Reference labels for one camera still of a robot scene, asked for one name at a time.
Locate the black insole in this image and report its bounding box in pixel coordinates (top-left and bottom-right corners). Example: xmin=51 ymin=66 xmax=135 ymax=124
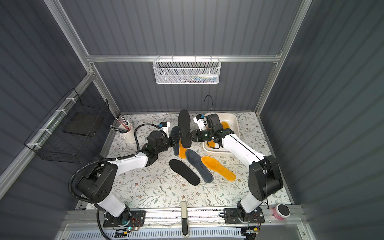
xmin=169 ymin=159 xmax=201 ymax=186
xmin=178 ymin=109 xmax=192 ymax=149

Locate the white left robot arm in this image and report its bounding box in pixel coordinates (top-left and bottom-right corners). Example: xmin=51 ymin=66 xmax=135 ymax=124
xmin=69 ymin=127 xmax=181 ymax=218

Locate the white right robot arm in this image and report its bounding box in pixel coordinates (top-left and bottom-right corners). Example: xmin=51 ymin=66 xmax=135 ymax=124
xmin=190 ymin=114 xmax=284 ymax=214

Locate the white plastic storage box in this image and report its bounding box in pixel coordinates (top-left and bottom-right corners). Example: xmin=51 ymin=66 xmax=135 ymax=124
xmin=202 ymin=113 xmax=240 ymax=157

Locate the dark grey insole upper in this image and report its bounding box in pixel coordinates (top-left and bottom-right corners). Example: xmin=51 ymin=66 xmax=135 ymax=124
xmin=170 ymin=126 xmax=181 ymax=157

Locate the dark grey insole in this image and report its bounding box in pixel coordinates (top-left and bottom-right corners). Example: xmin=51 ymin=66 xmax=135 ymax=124
xmin=186 ymin=149 xmax=214 ymax=184
xmin=170 ymin=126 xmax=181 ymax=157

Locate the yellow fleece insole upper middle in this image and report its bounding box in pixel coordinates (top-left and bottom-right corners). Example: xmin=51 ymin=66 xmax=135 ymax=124
xmin=179 ymin=141 xmax=187 ymax=159

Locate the dark grey insole lower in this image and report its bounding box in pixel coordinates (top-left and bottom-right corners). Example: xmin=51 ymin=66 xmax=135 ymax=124
xmin=186 ymin=149 xmax=214 ymax=184

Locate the white pen cup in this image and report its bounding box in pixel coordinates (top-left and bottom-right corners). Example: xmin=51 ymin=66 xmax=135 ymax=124
xmin=110 ymin=116 xmax=135 ymax=143

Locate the pink tape roll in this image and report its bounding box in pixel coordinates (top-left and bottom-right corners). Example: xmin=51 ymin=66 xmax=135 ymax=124
xmin=273 ymin=204 xmax=291 ymax=221

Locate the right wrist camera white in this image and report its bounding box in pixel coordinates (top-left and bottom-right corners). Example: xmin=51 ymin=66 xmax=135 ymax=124
xmin=194 ymin=114 xmax=207 ymax=131

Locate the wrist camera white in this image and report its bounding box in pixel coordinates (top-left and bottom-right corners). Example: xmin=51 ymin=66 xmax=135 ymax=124
xmin=194 ymin=114 xmax=207 ymax=131
xmin=159 ymin=122 xmax=171 ymax=135

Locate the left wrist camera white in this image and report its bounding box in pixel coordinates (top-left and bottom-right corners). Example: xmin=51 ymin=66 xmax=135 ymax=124
xmin=159 ymin=122 xmax=171 ymax=135

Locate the black right camera cable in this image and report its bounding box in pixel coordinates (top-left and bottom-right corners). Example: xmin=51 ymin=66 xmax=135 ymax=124
xmin=203 ymin=94 xmax=214 ymax=116

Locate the white wire mesh basket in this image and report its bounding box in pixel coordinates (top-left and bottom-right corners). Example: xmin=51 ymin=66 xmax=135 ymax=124
xmin=153 ymin=59 xmax=222 ymax=85

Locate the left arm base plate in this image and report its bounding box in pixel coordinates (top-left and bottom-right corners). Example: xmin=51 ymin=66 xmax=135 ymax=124
xmin=103 ymin=210 xmax=146 ymax=228

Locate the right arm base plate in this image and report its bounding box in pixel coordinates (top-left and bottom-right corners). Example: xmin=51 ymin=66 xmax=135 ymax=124
xmin=219 ymin=208 xmax=265 ymax=225

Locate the white handle tool front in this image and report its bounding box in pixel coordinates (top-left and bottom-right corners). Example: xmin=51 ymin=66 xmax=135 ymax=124
xmin=181 ymin=200 xmax=190 ymax=238

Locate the black wire basket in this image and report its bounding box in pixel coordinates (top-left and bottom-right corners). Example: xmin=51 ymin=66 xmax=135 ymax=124
xmin=24 ymin=91 xmax=113 ymax=164

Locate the black corrugated cable hose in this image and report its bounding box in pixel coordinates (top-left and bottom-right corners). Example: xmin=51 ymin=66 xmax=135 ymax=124
xmin=68 ymin=122 xmax=167 ymax=240

